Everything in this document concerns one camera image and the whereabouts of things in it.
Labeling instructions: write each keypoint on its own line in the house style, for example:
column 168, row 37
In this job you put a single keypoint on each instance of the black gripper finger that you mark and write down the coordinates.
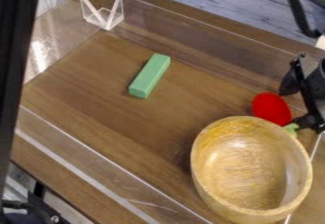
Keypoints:
column 310, row 121
column 291, row 82

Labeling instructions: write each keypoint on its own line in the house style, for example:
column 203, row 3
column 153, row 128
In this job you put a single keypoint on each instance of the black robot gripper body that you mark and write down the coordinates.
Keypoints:
column 308, row 76

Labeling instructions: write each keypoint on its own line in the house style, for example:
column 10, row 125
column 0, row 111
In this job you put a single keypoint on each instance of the red felt strawberry toy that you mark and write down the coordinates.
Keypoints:
column 270, row 108

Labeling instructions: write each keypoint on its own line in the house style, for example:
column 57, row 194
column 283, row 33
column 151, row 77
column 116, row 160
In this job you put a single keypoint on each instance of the wooden bowl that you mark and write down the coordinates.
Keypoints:
column 250, row 169

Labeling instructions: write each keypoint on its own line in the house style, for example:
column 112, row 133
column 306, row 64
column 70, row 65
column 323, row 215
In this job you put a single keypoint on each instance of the green rectangular block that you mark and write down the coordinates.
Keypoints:
column 148, row 76

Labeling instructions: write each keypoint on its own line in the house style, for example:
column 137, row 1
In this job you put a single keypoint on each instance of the clear acrylic table barrier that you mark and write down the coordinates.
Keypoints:
column 109, row 151

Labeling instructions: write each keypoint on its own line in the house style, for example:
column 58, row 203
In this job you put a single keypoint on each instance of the clear acrylic corner bracket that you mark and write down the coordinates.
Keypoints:
column 104, row 18

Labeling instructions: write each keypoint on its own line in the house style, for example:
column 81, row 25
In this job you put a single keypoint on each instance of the black clamp with cable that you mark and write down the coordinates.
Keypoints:
column 28, row 211

